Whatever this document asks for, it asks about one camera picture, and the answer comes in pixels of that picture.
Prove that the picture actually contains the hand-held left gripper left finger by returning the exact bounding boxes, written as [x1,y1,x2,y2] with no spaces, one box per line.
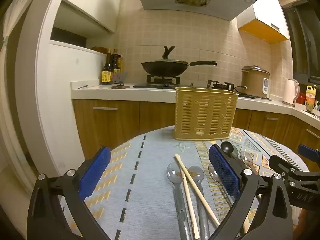
[26,146,112,240]

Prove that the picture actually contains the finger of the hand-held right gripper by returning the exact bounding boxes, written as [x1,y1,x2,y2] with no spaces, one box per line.
[268,154,300,180]
[297,144,320,158]

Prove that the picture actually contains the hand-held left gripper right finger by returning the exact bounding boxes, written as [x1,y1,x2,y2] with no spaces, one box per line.
[207,144,293,240]

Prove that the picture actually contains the clear plastic spoon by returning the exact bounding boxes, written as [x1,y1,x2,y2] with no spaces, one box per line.
[166,162,193,240]
[187,165,211,240]
[207,163,225,188]

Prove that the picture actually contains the black plastic spoon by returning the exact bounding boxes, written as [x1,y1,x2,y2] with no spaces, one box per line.
[220,141,239,159]

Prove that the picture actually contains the beige plastic utensil basket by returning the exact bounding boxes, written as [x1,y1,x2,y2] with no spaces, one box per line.
[174,87,239,141]

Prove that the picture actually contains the steel sink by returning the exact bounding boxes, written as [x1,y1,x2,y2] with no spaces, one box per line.
[301,109,320,119]

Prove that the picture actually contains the wooden base cabinets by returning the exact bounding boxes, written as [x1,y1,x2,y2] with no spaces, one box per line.
[72,99,320,170]

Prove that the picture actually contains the patterned blue tablecloth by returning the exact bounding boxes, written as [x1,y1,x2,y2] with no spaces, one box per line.
[60,126,310,240]

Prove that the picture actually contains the yellow oil bottle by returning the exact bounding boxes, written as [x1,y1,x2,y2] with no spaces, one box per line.
[305,85,317,112]

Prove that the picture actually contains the white electric kettle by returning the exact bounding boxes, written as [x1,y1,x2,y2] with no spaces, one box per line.
[282,78,300,106]

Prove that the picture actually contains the white kitchen countertop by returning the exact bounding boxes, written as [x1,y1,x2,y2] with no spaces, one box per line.
[70,80,320,128]

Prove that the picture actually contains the brown rice cooker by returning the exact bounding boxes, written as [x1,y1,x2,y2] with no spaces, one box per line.
[241,65,271,98]

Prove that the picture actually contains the soy sauce bottle yellow label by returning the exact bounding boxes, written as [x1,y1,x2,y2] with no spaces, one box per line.
[101,49,113,85]

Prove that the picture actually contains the soy sauce bottle red label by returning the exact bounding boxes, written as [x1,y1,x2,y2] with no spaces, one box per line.
[111,49,122,80]

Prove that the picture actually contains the black gas stove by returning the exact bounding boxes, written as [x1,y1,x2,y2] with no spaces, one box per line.
[133,75,255,98]

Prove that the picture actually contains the white tall cabinet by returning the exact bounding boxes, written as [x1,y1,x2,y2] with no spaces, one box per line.
[49,40,108,160]

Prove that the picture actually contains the dark window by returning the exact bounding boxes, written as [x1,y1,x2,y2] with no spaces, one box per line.
[282,0,320,85]

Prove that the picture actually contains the black wok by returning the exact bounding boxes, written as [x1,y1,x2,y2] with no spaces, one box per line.
[141,60,217,77]

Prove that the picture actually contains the wok lid with forked knob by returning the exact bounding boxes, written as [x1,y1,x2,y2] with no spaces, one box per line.
[142,45,188,64]

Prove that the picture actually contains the white and yellow wall cabinet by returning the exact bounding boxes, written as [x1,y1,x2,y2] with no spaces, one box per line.
[236,0,290,43]

